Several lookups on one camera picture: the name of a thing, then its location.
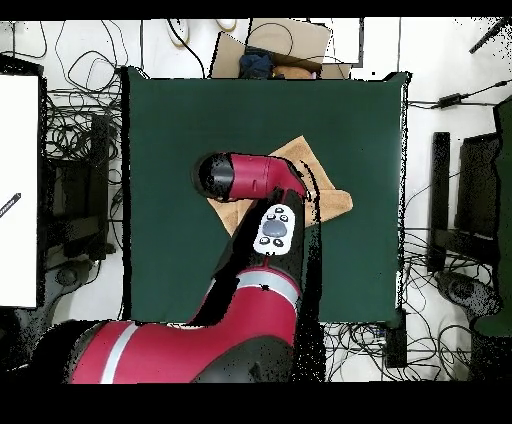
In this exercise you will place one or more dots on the white shoe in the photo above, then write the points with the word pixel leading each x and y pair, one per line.
pixel 178 32
pixel 224 24

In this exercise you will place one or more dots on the black equipment stand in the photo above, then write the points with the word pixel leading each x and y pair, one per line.
pixel 96 180

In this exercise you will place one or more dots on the black marker pen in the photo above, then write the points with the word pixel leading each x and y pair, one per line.
pixel 10 204

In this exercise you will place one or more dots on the black upright bar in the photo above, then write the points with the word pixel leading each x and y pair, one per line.
pixel 439 180

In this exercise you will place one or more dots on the dark blue garment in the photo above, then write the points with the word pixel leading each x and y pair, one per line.
pixel 256 64

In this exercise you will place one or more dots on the white board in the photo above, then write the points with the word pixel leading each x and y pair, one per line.
pixel 18 180

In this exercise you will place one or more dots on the black box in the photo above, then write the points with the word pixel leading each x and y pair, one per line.
pixel 396 344

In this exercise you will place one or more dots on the orange terry towel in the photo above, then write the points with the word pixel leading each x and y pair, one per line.
pixel 336 202

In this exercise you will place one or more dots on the dark green table cloth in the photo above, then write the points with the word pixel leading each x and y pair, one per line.
pixel 180 120

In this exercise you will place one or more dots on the black tripod leg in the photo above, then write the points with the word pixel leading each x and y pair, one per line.
pixel 488 38

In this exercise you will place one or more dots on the dark green fabric panel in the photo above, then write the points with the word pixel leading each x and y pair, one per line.
pixel 504 200

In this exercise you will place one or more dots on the orange garment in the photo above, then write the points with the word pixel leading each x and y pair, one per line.
pixel 292 72

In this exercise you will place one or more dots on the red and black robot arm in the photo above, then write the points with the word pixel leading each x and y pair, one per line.
pixel 248 312

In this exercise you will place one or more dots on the black power adapter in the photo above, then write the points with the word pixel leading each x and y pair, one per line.
pixel 450 100

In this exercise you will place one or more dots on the brown cardboard box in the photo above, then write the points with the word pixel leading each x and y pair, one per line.
pixel 288 40

